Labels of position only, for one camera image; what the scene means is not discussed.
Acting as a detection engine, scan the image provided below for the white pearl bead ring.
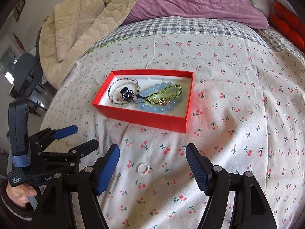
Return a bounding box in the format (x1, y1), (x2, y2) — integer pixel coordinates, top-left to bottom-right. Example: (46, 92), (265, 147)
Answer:
(136, 162), (149, 175)

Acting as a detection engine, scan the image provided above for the black beaded flower scrunchie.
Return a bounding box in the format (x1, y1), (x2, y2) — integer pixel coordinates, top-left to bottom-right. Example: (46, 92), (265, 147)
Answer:
(120, 87), (134, 101)

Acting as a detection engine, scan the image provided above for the green black beaded bracelet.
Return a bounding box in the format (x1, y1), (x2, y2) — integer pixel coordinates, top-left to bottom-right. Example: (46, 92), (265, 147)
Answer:
(132, 82), (184, 107)

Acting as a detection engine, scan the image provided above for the red jewelry box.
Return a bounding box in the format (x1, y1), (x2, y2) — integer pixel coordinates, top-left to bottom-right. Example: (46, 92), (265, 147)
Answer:
(92, 69), (194, 133)

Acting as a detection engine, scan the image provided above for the left hand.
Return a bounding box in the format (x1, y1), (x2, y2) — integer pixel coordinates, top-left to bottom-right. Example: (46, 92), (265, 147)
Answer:
(6, 183), (37, 208)

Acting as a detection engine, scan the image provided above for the grey office chair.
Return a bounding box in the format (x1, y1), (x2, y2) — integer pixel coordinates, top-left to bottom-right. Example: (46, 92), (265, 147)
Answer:
(9, 52), (58, 117)

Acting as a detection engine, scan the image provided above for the cherry print bed sheet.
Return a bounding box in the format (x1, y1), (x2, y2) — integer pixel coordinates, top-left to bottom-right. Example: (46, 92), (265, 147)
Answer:
(42, 34), (304, 228)

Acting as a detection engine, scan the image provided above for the beige fleece blanket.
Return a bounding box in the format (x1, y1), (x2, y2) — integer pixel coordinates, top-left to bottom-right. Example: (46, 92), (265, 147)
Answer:
(39, 0), (138, 89)

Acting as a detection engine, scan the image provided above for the grey checkered sheet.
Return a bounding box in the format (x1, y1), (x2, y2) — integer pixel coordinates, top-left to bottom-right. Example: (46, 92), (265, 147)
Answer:
(86, 16), (304, 60)

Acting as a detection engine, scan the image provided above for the orange plush cushion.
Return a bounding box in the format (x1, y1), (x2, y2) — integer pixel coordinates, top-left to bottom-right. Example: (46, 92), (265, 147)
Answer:
(269, 2), (304, 52)

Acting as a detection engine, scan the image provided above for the purple pillow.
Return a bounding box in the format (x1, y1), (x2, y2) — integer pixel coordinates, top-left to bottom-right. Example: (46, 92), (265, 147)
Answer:
(123, 0), (269, 30)

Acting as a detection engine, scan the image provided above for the white pearl bead necklace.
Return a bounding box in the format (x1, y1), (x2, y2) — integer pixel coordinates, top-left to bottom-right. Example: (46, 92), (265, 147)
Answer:
(111, 82), (140, 108)

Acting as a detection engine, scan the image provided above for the light blue bead bracelet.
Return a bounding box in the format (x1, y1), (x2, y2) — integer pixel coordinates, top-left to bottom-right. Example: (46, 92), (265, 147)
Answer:
(138, 82), (183, 114)

